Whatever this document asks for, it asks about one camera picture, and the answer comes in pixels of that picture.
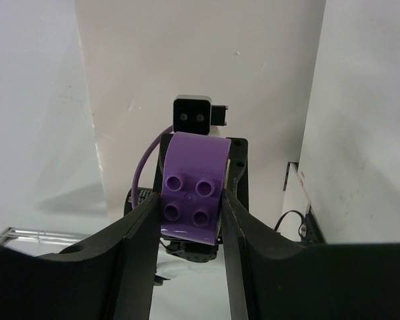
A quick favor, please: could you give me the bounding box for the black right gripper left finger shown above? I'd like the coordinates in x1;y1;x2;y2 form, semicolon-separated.
0;193;160;319

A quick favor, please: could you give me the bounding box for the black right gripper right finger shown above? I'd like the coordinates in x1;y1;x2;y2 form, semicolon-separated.
222;192;400;319

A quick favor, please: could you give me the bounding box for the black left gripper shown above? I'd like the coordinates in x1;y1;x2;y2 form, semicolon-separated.
137;132;249;263

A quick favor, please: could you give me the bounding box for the lavender half-round brick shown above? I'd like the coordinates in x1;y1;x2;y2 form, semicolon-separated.
161;132;231;245

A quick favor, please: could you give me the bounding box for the lime green half-round brick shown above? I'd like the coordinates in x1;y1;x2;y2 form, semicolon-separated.
217;158;231;243

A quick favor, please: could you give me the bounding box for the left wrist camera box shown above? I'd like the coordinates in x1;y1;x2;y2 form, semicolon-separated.
173;95;228;135

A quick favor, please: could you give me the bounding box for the left aluminium frame rail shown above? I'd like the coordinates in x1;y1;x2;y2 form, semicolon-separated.
0;227;89;247

